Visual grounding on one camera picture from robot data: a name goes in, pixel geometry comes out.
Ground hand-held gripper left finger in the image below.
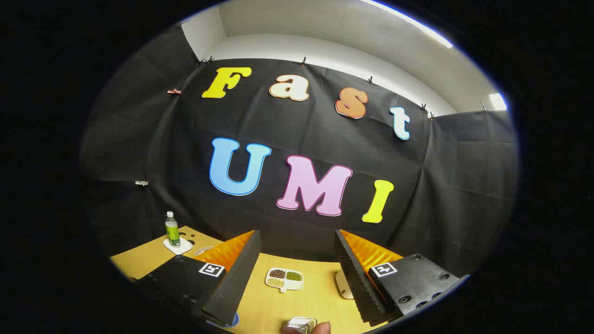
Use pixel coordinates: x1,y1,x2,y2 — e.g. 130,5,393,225
135,230,262,327

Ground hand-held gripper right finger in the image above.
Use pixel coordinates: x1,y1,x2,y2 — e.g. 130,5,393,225
334,229,470,325

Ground cream white toaster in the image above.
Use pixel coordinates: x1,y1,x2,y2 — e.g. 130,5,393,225
335,270,355,300

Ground blue round plate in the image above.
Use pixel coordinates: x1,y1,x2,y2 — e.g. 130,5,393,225
207,312,239,328

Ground white divided dish with beans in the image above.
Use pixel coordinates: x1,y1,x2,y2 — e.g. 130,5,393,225
265,267,304,293

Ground white square coaster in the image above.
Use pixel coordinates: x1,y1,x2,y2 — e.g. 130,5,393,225
162,237,194,255

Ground perforated metal basket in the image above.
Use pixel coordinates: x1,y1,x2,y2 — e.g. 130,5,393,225
283,316,319,334

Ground green drink bottle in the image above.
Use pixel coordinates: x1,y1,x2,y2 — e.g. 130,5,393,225
165,212,181,247

